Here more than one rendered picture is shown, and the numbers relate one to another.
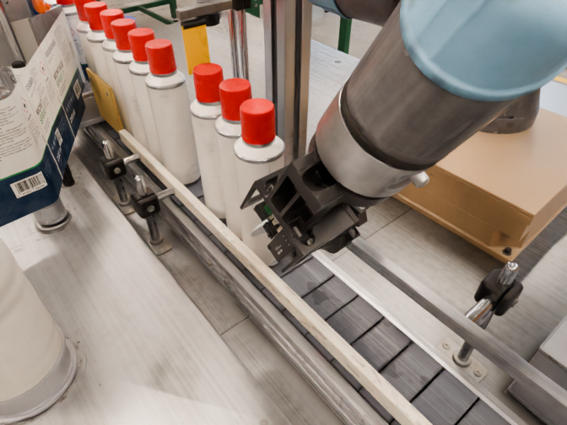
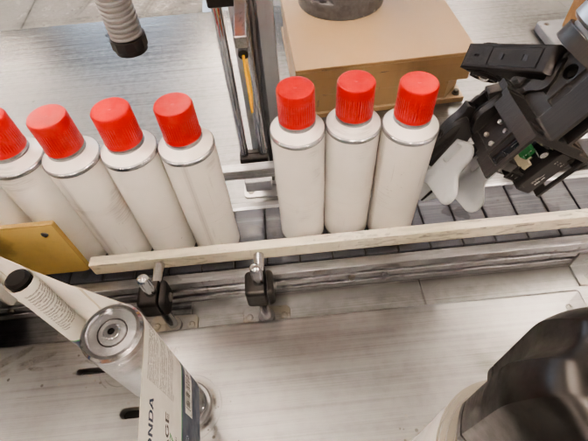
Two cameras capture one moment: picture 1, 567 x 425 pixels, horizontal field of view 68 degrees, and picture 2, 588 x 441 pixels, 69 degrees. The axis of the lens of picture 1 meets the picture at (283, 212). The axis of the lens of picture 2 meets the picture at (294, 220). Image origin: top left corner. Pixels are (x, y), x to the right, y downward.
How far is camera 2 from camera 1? 42 cm
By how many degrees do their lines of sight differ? 36
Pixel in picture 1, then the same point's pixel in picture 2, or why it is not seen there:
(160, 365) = (480, 361)
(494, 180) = (429, 45)
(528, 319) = not seen: hidden behind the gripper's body
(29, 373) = not seen: outside the picture
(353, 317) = (493, 203)
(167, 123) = (217, 192)
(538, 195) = (459, 36)
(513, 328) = not seen: hidden behind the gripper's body
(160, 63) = (194, 126)
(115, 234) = (269, 343)
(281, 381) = (497, 288)
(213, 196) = (316, 219)
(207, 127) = (318, 151)
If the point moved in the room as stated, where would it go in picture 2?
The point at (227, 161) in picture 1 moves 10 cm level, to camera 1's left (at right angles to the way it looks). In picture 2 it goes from (364, 165) to (307, 239)
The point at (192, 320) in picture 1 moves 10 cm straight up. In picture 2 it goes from (440, 315) to (466, 267)
